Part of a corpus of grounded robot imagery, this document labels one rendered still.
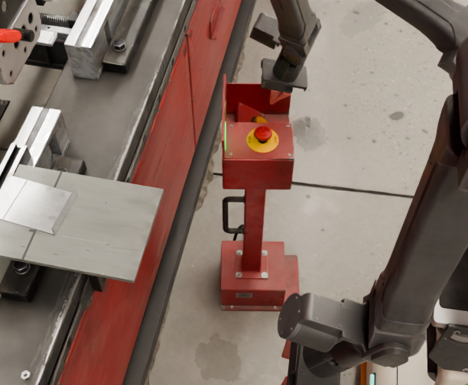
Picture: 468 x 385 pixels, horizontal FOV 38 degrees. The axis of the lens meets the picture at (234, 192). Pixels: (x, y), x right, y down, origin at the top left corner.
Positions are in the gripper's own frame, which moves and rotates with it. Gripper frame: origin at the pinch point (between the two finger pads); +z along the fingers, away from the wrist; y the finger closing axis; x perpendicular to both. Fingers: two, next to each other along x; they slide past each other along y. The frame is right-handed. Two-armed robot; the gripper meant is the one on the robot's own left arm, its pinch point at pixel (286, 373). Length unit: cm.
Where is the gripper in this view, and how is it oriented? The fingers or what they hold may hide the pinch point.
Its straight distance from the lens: 100.5
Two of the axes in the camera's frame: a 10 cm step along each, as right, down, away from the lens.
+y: -1.4, 8.1, -5.7
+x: 8.8, 3.6, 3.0
